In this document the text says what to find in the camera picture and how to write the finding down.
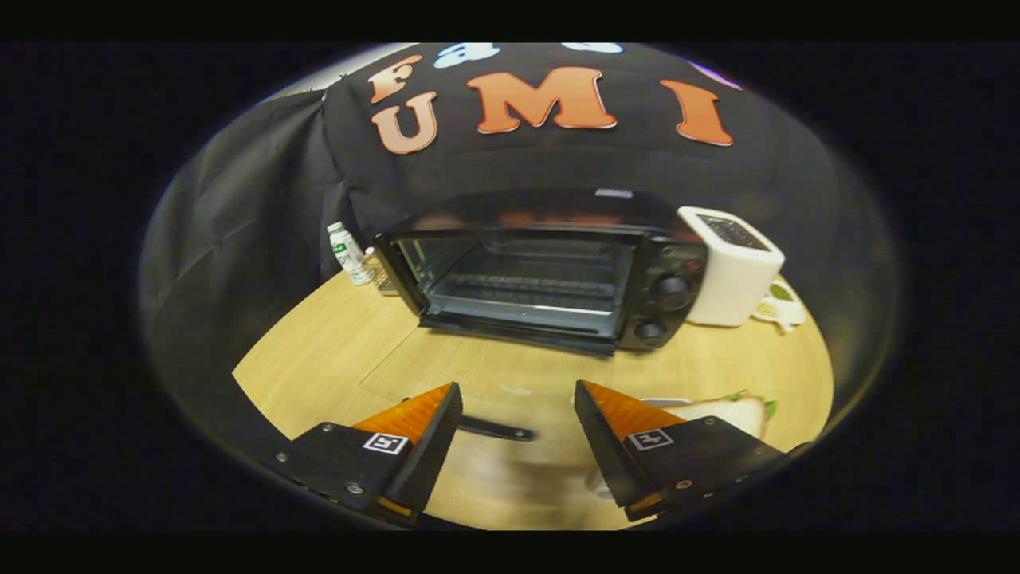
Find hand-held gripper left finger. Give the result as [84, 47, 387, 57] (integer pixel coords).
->
[267, 381, 465, 527]

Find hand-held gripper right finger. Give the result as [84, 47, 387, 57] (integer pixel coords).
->
[574, 379, 798, 523]

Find sandwich with lettuce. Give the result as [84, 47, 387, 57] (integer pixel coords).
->
[661, 389, 778, 443]

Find black toaster oven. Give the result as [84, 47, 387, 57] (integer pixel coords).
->
[359, 189, 710, 443]

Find white toaster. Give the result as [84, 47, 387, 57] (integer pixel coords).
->
[677, 206, 786, 328]

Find white bottle green label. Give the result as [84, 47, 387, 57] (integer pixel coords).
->
[327, 222, 374, 286]

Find small plate with snacks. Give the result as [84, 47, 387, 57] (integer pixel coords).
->
[751, 277, 807, 332]

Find small metal wire rack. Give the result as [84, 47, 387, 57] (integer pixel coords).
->
[365, 247, 399, 296]

